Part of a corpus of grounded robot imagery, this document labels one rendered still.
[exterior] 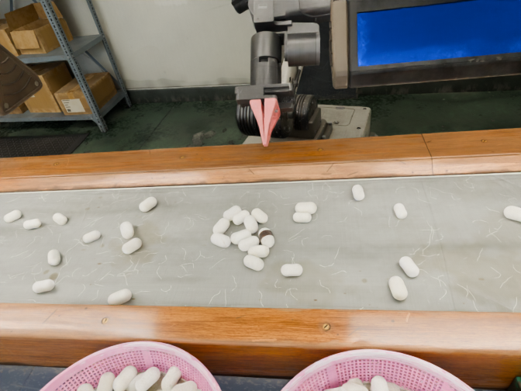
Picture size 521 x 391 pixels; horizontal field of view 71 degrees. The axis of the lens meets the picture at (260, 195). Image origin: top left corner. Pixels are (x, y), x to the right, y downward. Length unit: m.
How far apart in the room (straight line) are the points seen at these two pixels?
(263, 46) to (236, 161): 0.23
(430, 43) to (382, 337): 0.32
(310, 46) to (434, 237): 0.38
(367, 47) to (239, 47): 2.40
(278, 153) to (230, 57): 2.05
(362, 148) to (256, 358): 0.46
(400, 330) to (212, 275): 0.28
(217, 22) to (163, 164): 1.99
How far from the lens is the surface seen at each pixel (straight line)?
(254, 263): 0.57
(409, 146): 0.79
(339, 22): 0.36
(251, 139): 1.41
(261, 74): 0.67
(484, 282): 0.60
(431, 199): 0.71
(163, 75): 3.04
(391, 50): 0.36
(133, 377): 0.55
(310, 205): 0.64
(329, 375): 0.48
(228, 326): 0.51
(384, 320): 0.50
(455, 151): 0.79
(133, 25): 2.99
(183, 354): 0.50
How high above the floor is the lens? 1.19
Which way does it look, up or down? 39 degrees down
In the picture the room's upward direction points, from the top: 10 degrees counter-clockwise
